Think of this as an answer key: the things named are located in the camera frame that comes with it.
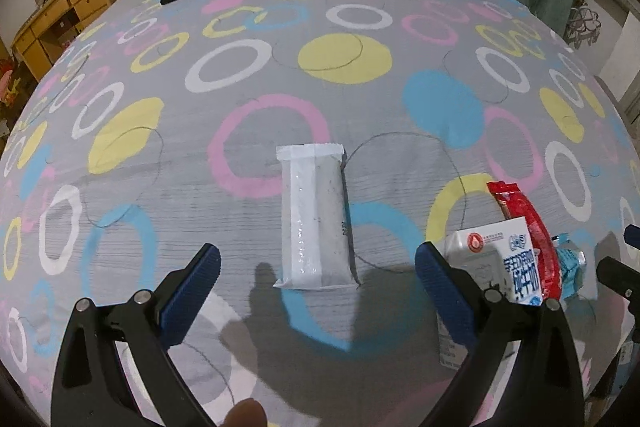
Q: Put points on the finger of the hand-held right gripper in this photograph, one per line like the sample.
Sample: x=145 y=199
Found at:
x=617 y=274
x=633 y=238

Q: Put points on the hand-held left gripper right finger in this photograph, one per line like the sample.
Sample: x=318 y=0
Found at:
x=445 y=297

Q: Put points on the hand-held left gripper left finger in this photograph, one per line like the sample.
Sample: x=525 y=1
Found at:
x=192 y=292

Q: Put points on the blue candy wrapper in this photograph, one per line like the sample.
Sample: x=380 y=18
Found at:
x=567 y=259

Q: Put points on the white snack packet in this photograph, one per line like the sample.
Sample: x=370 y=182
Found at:
x=315 y=217

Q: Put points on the person's left hand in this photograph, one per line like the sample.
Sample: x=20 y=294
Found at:
x=246 y=414

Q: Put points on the white blue milk carton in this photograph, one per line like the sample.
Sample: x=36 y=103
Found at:
x=505 y=257

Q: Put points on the red snack wrapper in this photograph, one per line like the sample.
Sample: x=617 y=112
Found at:
x=525 y=212

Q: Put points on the plastic clothes hanger rack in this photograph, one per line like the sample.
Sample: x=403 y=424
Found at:
x=585 y=24

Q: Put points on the bed with circle-print sheet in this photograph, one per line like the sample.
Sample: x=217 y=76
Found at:
x=325 y=107

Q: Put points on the wooden chair with clothes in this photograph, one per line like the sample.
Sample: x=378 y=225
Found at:
x=7 y=82

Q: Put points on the yellow wooden desk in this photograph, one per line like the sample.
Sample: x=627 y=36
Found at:
x=75 y=7

